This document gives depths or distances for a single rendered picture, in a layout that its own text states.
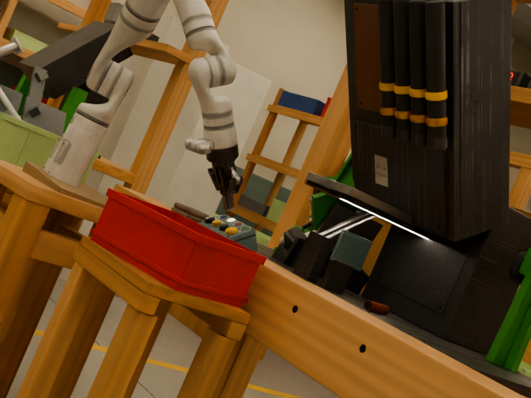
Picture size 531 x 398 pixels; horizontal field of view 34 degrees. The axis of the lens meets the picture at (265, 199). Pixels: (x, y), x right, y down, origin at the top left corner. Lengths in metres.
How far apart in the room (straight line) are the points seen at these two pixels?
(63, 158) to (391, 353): 1.05
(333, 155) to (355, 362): 1.33
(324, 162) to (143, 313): 1.29
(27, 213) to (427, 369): 1.04
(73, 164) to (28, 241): 0.25
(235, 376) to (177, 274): 1.23
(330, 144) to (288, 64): 7.86
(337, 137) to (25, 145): 0.99
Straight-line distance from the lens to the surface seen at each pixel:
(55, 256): 2.20
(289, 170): 8.81
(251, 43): 10.37
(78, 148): 2.25
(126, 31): 2.15
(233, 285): 1.81
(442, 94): 1.79
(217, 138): 1.96
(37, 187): 2.10
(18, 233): 2.12
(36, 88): 2.98
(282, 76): 10.66
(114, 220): 1.88
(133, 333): 1.71
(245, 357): 2.90
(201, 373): 1.82
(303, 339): 1.75
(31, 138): 2.67
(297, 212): 2.84
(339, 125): 2.85
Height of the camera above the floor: 1.04
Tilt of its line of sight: level
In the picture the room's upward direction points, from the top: 23 degrees clockwise
